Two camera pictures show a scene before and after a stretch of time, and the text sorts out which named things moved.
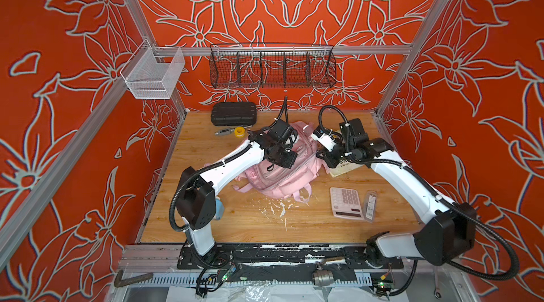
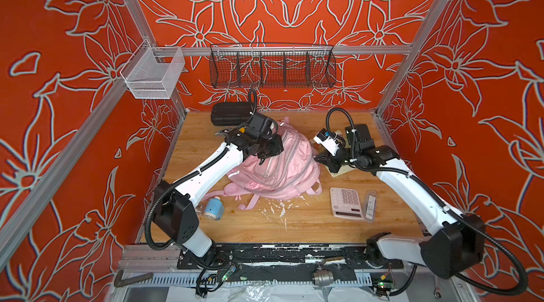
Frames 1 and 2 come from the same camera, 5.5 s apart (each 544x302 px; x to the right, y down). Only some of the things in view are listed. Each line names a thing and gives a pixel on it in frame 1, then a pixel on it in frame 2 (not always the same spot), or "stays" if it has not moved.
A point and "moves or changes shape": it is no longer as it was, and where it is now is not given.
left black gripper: [290, 159] → [278, 147]
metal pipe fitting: [323, 278] stays
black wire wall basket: [272, 65] stays
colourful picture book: [344, 166] stays
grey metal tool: [224, 132] stays
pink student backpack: [277, 182] moves or changes shape
